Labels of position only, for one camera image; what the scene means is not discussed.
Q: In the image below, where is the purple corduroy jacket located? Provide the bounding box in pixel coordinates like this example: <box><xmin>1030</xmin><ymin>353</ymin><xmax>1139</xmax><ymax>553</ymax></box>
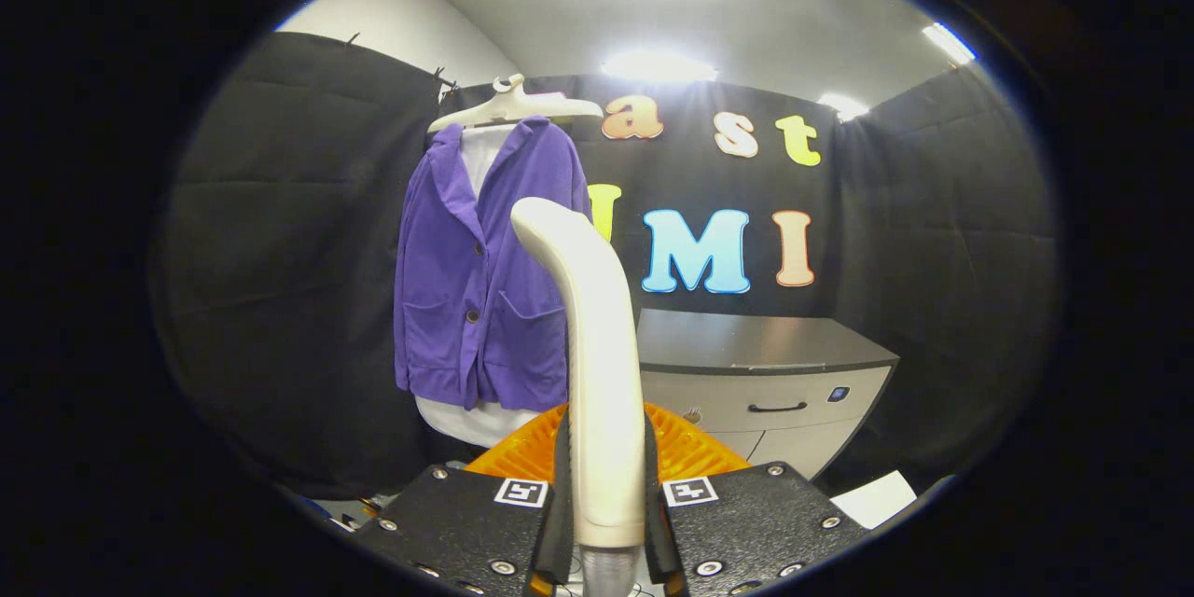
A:
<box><xmin>393</xmin><ymin>117</ymin><xmax>591</xmax><ymax>412</ymax></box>

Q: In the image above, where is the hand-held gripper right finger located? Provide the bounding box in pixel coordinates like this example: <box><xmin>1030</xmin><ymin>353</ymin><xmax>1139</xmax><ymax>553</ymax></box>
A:
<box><xmin>644</xmin><ymin>403</ymin><xmax>873</xmax><ymax>597</ymax></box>

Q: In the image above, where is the plain black side cloth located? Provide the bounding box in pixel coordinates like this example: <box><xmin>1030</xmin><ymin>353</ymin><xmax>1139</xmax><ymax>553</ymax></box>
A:
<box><xmin>821</xmin><ymin>61</ymin><xmax>1064</xmax><ymax>495</ymax></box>
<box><xmin>149</xmin><ymin>31</ymin><xmax>458</xmax><ymax>500</ymax></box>

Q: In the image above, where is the white garment steamer handle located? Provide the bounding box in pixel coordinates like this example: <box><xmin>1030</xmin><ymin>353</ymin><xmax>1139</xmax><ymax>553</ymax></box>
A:
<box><xmin>510</xmin><ymin>197</ymin><xmax>647</xmax><ymax>549</ymax></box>

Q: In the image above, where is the white plastic clothes hanger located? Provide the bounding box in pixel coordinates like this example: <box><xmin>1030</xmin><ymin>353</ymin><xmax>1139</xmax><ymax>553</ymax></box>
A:
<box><xmin>426</xmin><ymin>74</ymin><xmax>604</xmax><ymax>134</ymax></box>

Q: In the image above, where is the grey cabinet with dark top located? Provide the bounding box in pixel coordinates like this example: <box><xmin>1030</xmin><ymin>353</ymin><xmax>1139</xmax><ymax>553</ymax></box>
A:
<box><xmin>636</xmin><ymin>308</ymin><xmax>901</xmax><ymax>481</ymax></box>

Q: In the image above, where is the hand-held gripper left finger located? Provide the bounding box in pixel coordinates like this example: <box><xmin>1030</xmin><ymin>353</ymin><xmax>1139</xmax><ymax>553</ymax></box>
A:
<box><xmin>368</xmin><ymin>403</ymin><xmax>575</xmax><ymax>597</ymax></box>

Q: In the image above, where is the small ceiling light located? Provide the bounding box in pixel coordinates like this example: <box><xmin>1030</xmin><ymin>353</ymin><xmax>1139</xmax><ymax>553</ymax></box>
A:
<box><xmin>819</xmin><ymin>92</ymin><xmax>870</xmax><ymax>122</ymax></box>
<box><xmin>922</xmin><ymin>21</ymin><xmax>979</xmax><ymax>66</ymax></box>

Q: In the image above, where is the white paper sheet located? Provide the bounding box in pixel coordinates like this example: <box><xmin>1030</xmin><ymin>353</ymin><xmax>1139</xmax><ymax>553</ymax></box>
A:
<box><xmin>830</xmin><ymin>470</ymin><xmax>918</xmax><ymax>531</ymax></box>

